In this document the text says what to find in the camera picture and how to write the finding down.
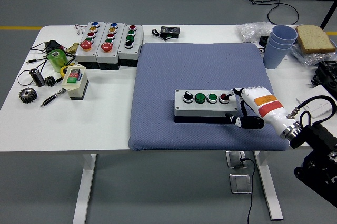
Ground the brass fitting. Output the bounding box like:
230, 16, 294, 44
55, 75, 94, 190
65, 42, 80, 54

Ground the clear plastic bag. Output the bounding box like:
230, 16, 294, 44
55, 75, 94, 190
289, 42, 337, 67

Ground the white table leg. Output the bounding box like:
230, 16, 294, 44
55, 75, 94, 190
253, 151, 284, 221
72, 153, 97, 224

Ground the cream push-button switch box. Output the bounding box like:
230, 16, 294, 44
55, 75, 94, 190
62, 63, 90, 101

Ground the clear bubble wrap bag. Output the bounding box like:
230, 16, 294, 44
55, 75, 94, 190
236, 21, 274, 43

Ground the large steel gear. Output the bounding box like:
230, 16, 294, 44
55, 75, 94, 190
18, 88, 38, 104

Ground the black and silver pen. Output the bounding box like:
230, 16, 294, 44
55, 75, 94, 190
39, 88, 66, 108

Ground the black machine part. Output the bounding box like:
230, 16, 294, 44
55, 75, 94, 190
310, 60, 337, 93

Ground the black power cable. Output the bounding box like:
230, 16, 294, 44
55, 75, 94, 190
241, 157, 256, 224

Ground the black meter cable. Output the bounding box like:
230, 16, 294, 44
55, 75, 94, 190
151, 28, 172, 42

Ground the yellow tape roll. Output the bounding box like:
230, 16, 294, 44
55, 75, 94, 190
60, 63, 76, 79

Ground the metal floor outlet plate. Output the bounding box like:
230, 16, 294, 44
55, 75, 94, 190
225, 150, 248, 169
229, 173, 253, 195

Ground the grey four-button control box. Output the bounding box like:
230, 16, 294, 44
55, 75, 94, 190
174, 89, 244, 124
117, 24, 145, 67

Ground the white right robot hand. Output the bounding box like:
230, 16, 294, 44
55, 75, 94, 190
225, 86, 298, 134

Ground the thin black wire loop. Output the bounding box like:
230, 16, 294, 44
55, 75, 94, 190
17, 59, 55, 86

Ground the black small adapter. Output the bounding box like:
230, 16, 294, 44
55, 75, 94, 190
43, 39, 65, 53

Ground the white card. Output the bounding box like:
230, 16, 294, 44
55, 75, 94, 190
296, 85, 337, 119

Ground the blue-grey quilted mat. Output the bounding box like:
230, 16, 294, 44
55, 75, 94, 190
128, 42, 289, 152

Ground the bread slice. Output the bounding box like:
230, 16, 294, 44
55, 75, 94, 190
295, 24, 337, 54

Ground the green translucent cylinder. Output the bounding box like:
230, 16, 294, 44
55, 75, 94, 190
47, 49, 68, 73

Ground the grey five-button control box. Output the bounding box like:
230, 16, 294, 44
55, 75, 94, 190
96, 21, 126, 71
75, 21, 107, 70

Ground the black cable with jack plug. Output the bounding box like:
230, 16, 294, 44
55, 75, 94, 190
27, 55, 53, 64

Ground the black cylindrical capacitor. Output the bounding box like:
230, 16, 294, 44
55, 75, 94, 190
29, 68, 46, 87

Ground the black digital meter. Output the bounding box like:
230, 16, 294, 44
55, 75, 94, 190
160, 25, 181, 38

